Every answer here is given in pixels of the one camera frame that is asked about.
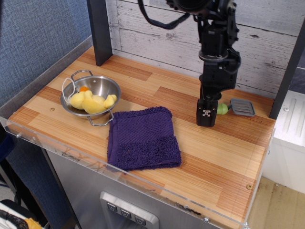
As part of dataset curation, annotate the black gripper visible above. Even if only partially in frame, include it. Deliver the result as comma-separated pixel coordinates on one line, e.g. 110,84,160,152
196,84,222,127

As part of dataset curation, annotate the green and grey spatula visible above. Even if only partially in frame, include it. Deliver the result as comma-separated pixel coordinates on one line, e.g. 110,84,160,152
217,98,256,116

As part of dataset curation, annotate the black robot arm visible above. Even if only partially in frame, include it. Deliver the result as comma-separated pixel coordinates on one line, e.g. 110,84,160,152
166,0,241,127

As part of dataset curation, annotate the purple folded cloth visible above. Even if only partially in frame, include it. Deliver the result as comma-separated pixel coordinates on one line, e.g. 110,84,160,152
107,106,182,171

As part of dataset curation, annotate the white side cabinet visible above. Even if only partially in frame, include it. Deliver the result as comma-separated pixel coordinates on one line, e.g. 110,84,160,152
262,91,305,193

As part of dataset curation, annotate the yellow plush duck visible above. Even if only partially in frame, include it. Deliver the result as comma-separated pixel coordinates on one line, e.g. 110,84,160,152
68,86,117,114

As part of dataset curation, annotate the clear acrylic table guard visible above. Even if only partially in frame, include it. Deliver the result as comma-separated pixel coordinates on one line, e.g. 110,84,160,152
1,114,275,229

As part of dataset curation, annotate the steel button control panel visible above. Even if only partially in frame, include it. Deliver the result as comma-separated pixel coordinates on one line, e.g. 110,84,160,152
100,191,159,229

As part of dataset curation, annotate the black right frame post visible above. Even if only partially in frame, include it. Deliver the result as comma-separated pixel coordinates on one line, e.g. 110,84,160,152
269,22,305,119

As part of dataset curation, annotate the black frame post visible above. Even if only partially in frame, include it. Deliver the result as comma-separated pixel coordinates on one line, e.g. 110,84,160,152
87,0,112,66
269,22,305,119

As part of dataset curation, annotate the black braided cable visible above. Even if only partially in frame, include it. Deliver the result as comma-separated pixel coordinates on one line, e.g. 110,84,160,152
137,0,191,30

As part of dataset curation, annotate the black left frame post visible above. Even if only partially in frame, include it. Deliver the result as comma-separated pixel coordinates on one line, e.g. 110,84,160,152
87,0,112,66

